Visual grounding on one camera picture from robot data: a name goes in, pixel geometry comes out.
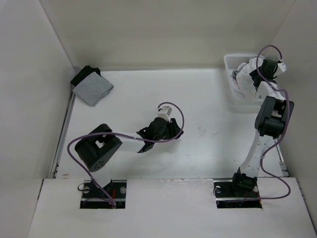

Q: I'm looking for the white tank top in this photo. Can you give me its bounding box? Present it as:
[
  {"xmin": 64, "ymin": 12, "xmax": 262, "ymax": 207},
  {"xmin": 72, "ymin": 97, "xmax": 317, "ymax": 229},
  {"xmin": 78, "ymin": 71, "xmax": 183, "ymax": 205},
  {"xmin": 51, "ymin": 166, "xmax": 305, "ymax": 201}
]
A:
[{"xmin": 235, "ymin": 58, "xmax": 259, "ymax": 101}]

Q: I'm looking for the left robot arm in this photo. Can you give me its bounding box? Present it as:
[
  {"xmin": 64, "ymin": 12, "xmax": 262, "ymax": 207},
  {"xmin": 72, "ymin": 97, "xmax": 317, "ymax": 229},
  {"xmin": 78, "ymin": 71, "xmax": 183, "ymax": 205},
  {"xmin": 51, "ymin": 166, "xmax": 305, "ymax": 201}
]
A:
[{"xmin": 67, "ymin": 117, "xmax": 183, "ymax": 204}]

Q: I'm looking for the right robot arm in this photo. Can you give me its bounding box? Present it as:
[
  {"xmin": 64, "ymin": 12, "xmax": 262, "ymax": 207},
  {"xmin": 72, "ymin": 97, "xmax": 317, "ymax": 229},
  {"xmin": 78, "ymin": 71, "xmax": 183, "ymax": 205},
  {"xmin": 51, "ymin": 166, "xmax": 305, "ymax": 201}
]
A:
[{"xmin": 229, "ymin": 57, "xmax": 294, "ymax": 196}]

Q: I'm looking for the folded grey tank top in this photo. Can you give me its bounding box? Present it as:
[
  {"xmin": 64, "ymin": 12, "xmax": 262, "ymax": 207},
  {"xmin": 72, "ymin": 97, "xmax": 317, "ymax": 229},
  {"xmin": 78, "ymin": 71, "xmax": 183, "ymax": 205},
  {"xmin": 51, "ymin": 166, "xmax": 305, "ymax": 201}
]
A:
[{"xmin": 73, "ymin": 72, "xmax": 114, "ymax": 107}]

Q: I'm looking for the folded black tank top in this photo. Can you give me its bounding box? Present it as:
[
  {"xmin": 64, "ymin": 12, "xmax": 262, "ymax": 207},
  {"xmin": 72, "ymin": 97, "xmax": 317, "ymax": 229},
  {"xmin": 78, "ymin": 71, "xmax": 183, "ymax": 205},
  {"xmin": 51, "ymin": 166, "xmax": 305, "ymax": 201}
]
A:
[{"xmin": 71, "ymin": 65, "xmax": 101, "ymax": 87}]

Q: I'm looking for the white plastic basket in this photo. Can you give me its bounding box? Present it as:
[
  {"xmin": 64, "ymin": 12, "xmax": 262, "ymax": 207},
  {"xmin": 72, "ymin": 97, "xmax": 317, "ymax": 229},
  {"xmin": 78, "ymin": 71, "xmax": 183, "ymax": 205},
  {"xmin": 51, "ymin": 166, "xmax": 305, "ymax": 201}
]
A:
[{"xmin": 223, "ymin": 54, "xmax": 263, "ymax": 107}]

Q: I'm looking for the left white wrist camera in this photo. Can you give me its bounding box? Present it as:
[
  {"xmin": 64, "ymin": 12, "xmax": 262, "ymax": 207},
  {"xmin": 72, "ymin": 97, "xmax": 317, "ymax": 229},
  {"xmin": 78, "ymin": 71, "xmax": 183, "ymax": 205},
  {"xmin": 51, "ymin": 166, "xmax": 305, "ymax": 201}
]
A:
[{"xmin": 158, "ymin": 106, "xmax": 172, "ymax": 118}]

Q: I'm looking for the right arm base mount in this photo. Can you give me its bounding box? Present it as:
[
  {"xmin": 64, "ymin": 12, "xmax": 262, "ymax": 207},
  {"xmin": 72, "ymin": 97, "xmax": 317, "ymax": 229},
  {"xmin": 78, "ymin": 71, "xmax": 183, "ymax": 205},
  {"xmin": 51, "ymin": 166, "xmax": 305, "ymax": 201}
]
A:
[{"xmin": 213, "ymin": 172, "xmax": 262, "ymax": 209}]

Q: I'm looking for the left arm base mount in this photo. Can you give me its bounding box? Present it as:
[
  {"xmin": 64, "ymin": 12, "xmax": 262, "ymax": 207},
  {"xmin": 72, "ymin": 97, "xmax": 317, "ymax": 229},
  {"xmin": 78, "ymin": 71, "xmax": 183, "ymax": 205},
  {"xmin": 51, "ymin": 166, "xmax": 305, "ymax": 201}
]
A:
[{"xmin": 77, "ymin": 180, "xmax": 127, "ymax": 209}]

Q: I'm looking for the left metal table rail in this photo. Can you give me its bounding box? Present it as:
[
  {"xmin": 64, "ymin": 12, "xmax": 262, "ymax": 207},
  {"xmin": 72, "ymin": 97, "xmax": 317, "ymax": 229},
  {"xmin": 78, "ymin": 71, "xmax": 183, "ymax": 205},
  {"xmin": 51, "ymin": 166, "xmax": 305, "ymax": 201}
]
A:
[{"xmin": 48, "ymin": 92, "xmax": 76, "ymax": 179}]

